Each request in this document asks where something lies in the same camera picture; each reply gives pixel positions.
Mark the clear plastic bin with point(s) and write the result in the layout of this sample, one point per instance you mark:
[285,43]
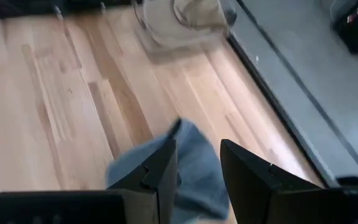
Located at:
[179,53]

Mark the white paper scrap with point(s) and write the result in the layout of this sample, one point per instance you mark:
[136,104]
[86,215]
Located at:
[256,58]

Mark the beige cap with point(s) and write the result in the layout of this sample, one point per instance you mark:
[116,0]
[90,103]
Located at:
[166,25]

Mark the black clamp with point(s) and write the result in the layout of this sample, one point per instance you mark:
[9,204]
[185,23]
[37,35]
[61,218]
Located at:
[351,182]

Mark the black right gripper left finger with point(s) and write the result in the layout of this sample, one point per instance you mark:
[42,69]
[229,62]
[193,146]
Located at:
[163,174]

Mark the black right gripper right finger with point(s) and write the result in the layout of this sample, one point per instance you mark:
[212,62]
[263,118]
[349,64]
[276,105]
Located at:
[247,180]

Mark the blue denim cap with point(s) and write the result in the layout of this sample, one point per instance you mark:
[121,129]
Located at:
[197,174]

